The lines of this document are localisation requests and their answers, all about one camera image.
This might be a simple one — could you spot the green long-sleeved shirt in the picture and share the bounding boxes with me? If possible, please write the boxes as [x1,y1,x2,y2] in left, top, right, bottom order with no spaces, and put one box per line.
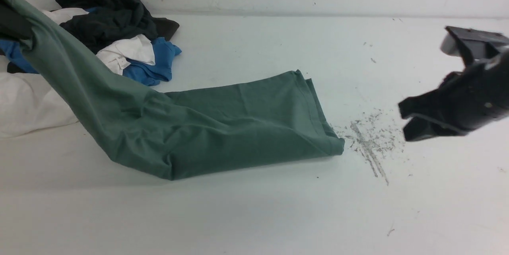
[3,0,345,180]

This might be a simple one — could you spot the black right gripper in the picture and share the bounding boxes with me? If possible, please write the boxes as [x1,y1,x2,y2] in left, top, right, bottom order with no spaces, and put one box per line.
[398,25,508,142]

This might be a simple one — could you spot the white shirt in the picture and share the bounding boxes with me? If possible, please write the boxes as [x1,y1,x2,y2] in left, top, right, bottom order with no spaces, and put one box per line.
[1,7,157,138]

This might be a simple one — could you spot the dark grey shirt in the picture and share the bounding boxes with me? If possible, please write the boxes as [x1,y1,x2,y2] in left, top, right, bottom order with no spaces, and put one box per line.
[2,0,179,56]

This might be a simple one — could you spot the blue shirt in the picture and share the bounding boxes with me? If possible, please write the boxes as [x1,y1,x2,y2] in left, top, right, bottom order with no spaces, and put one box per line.
[0,7,182,86]

